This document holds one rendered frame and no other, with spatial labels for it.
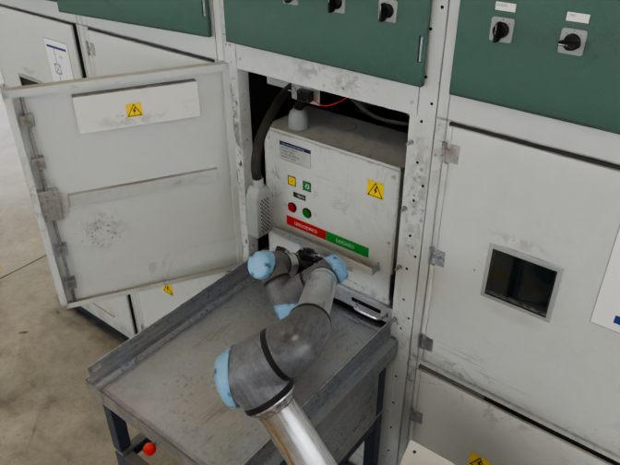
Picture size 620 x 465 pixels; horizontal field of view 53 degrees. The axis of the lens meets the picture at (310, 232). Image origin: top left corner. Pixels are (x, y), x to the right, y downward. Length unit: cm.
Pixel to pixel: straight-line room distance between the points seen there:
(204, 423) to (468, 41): 114
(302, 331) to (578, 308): 67
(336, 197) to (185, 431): 78
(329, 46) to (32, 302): 256
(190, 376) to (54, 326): 176
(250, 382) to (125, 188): 93
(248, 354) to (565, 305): 76
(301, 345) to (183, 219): 98
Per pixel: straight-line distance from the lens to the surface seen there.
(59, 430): 299
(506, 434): 192
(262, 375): 125
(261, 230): 199
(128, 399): 183
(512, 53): 139
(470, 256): 162
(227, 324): 200
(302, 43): 167
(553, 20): 135
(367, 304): 197
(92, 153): 196
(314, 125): 195
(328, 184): 186
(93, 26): 240
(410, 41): 149
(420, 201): 164
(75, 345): 337
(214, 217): 213
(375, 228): 182
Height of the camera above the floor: 215
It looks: 33 degrees down
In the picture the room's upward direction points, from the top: straight up
